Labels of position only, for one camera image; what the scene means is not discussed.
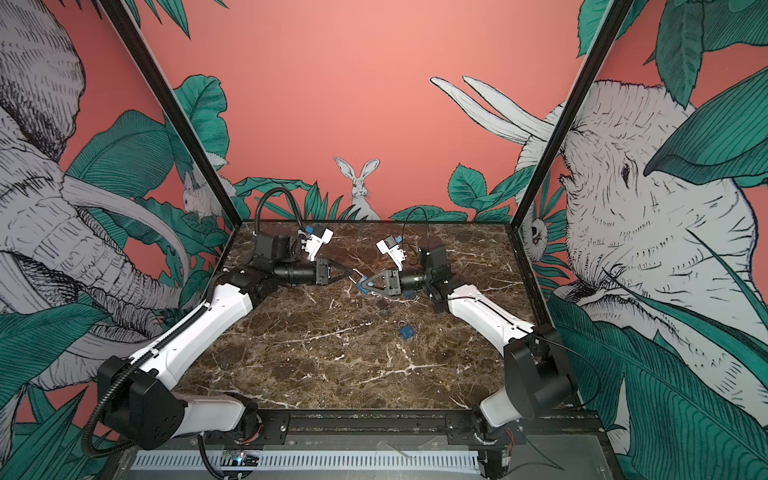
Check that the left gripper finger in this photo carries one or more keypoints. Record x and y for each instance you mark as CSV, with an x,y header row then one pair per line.
x,y
338,266
339,277

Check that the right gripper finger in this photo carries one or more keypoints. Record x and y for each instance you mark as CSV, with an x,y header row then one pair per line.
x,y
380,291
377,278

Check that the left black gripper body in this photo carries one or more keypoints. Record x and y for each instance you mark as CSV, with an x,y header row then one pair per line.
x,y
304,273

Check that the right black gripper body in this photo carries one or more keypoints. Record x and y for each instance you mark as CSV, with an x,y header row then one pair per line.
x,y
415,281

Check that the blue padlock front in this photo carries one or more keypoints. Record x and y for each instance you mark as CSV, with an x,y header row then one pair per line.
x,y
364,285

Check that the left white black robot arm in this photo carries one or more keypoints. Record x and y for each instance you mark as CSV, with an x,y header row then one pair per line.
x,y
136,402

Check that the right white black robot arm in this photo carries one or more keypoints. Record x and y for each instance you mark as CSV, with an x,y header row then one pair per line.
x,y
538,374

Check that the small green circuit board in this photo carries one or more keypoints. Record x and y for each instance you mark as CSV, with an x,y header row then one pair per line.
x,y
233,459

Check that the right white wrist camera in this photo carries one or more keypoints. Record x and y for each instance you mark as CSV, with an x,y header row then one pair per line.
x,y
392,247

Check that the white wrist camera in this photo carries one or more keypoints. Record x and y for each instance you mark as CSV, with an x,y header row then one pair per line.
x,y
392,247
314,238

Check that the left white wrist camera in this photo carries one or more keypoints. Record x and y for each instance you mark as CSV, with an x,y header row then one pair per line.
x,y
314,238

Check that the black front mounting rail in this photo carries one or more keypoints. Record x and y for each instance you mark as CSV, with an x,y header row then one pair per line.
x,y
336,427

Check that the white slotted cable duct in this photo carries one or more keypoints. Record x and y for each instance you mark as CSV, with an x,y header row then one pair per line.
x,y
322,460

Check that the left black frame post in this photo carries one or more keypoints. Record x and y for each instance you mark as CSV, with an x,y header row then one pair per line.
x,y
128,31

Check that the black frame post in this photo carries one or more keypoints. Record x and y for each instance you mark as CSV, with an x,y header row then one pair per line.
x,y
611,23
128,31

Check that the right black frame post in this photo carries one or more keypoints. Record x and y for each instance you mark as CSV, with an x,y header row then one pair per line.
x,y
611,23

